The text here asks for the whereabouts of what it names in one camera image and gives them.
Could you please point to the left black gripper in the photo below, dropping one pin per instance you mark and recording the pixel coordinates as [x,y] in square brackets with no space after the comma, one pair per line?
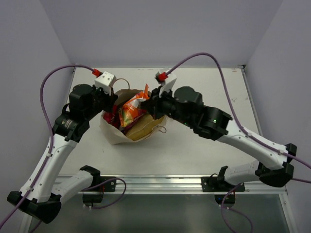
[108,99]

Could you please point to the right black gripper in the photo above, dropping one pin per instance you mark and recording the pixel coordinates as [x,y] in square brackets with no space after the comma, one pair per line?
[154,106]

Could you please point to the orange snack packet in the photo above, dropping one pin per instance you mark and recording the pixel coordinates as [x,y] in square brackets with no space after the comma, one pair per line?
[130,111]

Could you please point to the brown paper bag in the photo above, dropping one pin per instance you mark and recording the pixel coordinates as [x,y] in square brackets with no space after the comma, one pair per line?
[114,133]

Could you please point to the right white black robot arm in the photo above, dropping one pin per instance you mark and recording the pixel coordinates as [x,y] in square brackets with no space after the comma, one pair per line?
[186,106]

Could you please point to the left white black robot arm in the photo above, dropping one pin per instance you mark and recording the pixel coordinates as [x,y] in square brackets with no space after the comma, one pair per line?
[40,197]

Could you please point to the yellow chips bag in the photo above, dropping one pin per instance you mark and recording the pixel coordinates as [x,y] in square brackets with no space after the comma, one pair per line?
[143,127]

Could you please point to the red R snack packet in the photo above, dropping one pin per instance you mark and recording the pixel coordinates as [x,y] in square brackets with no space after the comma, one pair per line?
[109,117]

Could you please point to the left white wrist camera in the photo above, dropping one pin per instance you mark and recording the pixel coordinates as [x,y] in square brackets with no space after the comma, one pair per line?
[105,80]

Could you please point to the aluminium mounting rail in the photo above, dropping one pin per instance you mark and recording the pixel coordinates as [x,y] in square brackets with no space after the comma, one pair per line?
[174,184]

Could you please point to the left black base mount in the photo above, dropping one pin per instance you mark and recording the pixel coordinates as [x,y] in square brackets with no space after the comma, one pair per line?
[95,193]

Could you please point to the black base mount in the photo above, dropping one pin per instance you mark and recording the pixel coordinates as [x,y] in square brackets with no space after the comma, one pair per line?
[211,183]
[95,193]

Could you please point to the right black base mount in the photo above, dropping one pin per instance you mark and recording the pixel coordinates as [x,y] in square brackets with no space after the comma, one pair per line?
[211,183]

